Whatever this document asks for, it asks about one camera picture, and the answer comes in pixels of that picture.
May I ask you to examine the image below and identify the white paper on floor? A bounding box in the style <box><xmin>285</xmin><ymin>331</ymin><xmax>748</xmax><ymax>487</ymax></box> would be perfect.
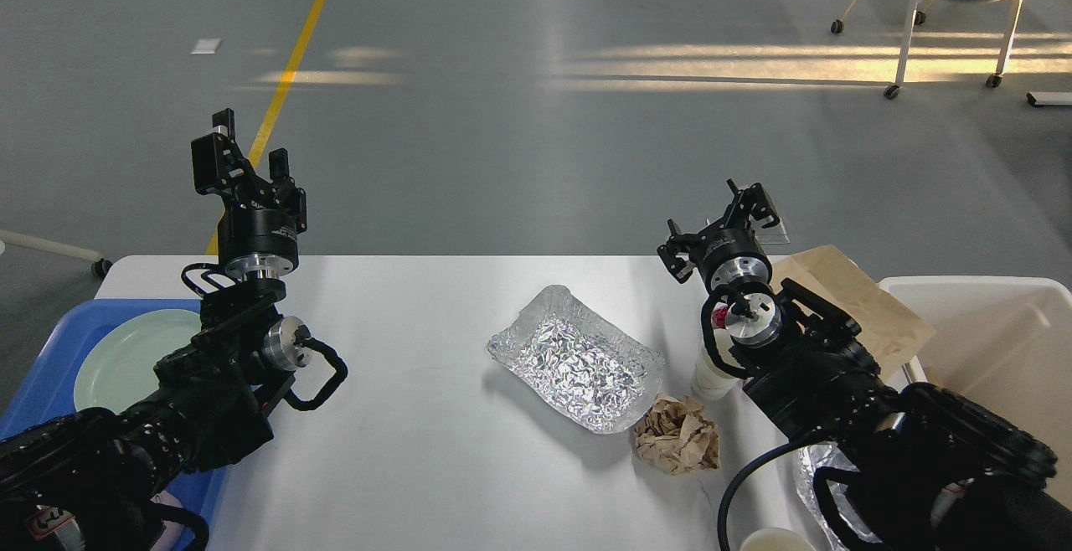
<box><xmin>190</xmin><ymin>39</ymin><xmax>222</xmax><ymax>56</ymax></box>

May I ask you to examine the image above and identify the white leg with caster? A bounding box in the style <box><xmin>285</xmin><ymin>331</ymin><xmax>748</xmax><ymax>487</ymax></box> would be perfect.
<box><xmin>1</xmin><ymin>229</ymin><xmax>111</xmax><ymax>280</ymax></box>

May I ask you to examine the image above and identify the light green plate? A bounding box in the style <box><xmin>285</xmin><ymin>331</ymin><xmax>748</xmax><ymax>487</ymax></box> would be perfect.
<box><xmin>73</xmin><ymin>308</ymin><xmax>202</xmax><ymax>414</ymax></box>

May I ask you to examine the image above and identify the white plastic bin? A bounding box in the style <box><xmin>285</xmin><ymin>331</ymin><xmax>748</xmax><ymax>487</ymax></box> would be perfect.
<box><xmin>880</xmin><ymin>276</ymin><xmax>1071</xmax><ymax>505</ymax></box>

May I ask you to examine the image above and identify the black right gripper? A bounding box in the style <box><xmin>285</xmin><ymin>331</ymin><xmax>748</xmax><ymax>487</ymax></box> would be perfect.
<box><xmin>656</xmin><ymin>178</ymin><xmax>781</xmax><ymax>291</ymax></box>

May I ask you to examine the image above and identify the crumpled brown paper ball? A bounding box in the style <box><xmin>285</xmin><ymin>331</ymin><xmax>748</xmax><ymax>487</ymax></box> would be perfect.
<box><xmin>631</xmin><ymin>392</ymin><xmax>721</xmax><ymax>476</ymax></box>

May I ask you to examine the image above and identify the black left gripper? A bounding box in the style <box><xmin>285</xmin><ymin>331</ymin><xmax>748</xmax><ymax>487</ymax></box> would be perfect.
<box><xmin>191</xmin><ymin>109</ymin><xmax>307</xmax><ymax>280</ymax></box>

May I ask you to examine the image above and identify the white cup bottom edge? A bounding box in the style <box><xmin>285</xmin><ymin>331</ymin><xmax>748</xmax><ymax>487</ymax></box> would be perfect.
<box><xmin>739</xmin><ymin>528</ymin><xmax>816</xmax><ymax>551</ymax></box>

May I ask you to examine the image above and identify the aluminium foil tray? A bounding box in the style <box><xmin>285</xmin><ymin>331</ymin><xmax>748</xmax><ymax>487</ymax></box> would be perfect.
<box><xmin>487</xmin><ymin>285</ymin><xmax>667</xmax><ymax>435</ymax></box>

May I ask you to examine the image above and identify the white bar on floor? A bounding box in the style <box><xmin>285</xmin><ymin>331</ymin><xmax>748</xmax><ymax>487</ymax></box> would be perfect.
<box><xmin>1026</xmin><ymin>90</ymin><xmax>1072</xmax><ymax>108</ymax></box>

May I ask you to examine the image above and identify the pink mug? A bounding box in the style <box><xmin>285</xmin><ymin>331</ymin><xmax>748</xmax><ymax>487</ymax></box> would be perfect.
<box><xmin>151</xmin><ymin>491</ymin><xmax>185</xmax><ymax>551</ymax></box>

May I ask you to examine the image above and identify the crumpled foil under arm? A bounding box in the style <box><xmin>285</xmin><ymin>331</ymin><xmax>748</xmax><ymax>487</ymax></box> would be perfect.
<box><xmin>794</xmin><ymin>442</ymin><xmax>880</xmax><ymax>545</ymax></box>

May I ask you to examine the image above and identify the brown paper bag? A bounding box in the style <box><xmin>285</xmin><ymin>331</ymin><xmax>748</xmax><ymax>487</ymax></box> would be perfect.
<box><xmin>772</xmin><ymin>245</ymin><xmax>935</xmax><ymax>384</ymax></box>

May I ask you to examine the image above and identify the white paper cup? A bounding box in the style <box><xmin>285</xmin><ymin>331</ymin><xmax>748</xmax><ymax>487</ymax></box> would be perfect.
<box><xmin>693</xmin><ymin>346</ymin><xmax>740</xmax><ymax>402</ymax></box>

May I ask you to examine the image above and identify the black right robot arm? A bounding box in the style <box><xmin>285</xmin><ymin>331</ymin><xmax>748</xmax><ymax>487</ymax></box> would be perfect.
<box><xmin>657</xmin><ymin>182</ymin><xmax>1071</xmax><ymax>550</ymax></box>

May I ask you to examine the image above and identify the blue plastic tray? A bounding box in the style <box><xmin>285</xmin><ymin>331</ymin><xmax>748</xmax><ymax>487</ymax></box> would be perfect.
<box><xmin>0</xmin><ymin>299</ymin><xmax>230</xmax><ymax>551</ymax></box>

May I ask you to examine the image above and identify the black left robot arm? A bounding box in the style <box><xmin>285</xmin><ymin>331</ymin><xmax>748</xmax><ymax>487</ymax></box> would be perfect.
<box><xmin>1</xmin><ymin>108</ymin><xmax>348</xmax><ymax>550</ymax></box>

